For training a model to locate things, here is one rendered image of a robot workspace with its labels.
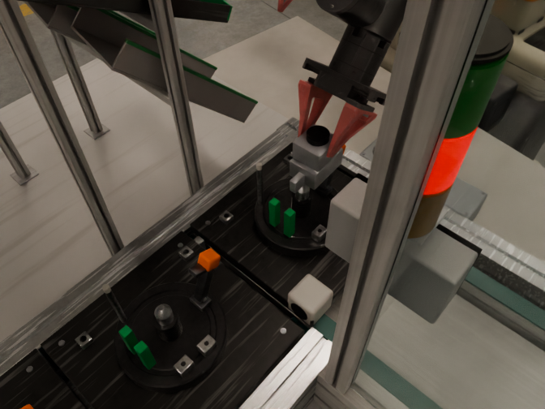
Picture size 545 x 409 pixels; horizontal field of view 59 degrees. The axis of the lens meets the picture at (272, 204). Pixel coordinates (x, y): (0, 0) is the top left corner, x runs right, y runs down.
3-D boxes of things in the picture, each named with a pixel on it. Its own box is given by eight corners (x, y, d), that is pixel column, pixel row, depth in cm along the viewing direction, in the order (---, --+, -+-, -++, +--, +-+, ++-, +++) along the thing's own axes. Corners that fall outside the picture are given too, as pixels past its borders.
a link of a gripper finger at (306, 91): (319, 157, 59) (354, 86, 56) (274, 131, 62) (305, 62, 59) (341, 157, 65) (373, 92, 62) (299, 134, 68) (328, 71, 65)
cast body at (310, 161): (316, 149, 69) (319, 112, 64) (341, 163, 67) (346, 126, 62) (279, 184, 65) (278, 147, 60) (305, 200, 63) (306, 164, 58)
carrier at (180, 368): (183, 237, 74) (169, 183, 64) (304, 336, 64) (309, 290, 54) (44, 351, 63) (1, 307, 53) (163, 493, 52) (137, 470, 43)
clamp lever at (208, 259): (200, 290, 63) (210, 246, 59) (211, 299, 62) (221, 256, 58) (179, 303, 60) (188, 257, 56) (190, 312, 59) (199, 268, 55)
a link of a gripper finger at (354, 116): (332, 165, 58) (367, 92, 55) (286, 139, 61) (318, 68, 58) (353, 165, 64) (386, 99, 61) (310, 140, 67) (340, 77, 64)
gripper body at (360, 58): (367, 105, 56) (398, 43, 53) (298, 71, 60) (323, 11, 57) (384, 110, 61) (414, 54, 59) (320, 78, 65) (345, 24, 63)
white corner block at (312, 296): (306, 286, 68) (308, 271, 65) (332, 305, 67) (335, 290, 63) (285, 308, 66) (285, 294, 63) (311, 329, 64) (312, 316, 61)
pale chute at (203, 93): (203, 87, 91) (216, 66, 90) (244, 123, 85) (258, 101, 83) (69, 27, 68) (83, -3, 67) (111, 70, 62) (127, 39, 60)
